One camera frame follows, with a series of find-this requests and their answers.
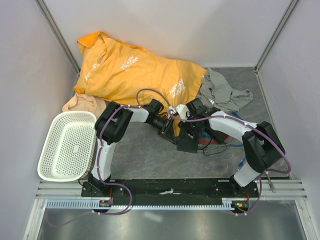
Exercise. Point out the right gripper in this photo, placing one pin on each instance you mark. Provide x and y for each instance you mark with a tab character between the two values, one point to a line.
184	126

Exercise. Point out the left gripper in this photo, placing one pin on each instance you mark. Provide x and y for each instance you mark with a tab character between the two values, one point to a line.
167	131

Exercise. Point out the black network switch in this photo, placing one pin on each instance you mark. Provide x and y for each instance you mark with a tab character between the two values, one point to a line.
187	145

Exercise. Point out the orange printed t-shirt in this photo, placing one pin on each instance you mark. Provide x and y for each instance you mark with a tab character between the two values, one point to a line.
116	71

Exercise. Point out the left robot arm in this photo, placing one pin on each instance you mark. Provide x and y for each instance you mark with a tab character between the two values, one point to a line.
111	127

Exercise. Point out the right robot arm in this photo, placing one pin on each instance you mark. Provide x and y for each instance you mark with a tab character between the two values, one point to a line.
261	144

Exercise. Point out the grey t-shirt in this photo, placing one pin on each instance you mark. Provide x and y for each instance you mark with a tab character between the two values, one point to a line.
216	92

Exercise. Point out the beige cloth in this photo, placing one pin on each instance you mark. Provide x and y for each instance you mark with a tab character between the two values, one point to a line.
83	102

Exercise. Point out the white perforated plastic basket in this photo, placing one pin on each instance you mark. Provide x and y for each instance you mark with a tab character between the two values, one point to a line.
69	147

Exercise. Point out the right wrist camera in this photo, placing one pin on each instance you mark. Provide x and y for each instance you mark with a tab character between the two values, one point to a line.
183	111

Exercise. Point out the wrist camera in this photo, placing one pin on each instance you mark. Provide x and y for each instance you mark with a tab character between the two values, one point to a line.
172	112
183	111

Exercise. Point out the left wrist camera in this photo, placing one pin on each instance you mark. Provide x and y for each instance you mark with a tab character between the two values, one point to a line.
172	112

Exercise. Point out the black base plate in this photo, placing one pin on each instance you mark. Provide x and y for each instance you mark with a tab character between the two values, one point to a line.
171	190

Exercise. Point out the grey slotted cable duct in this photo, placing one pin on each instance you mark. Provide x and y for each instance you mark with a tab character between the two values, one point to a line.
100	205

